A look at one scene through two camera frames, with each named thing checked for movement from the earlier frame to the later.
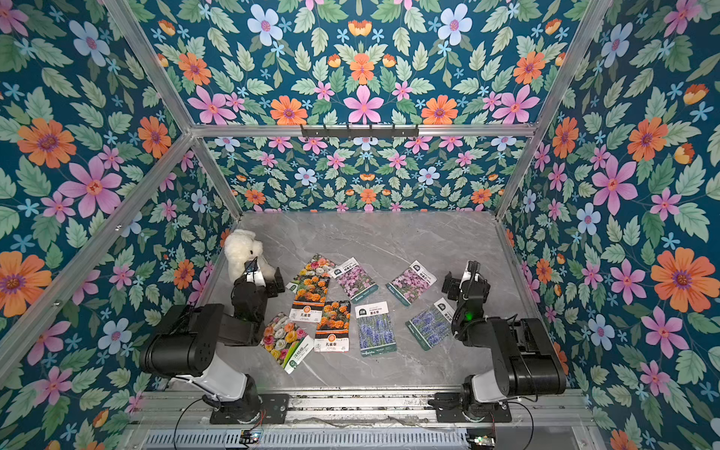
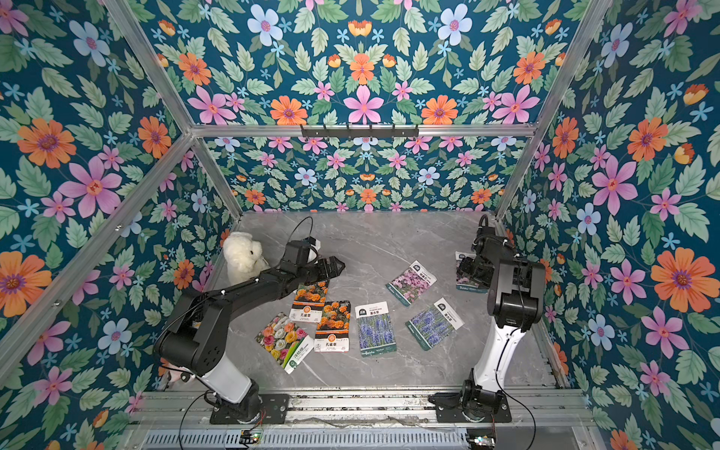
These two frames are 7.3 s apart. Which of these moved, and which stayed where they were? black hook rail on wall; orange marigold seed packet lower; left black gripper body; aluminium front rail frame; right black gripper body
Moved: right black gripper body; left black gripper body
Stayed: orange marigold seed packet lower; black hook rail on wall; aluminium front rail frame
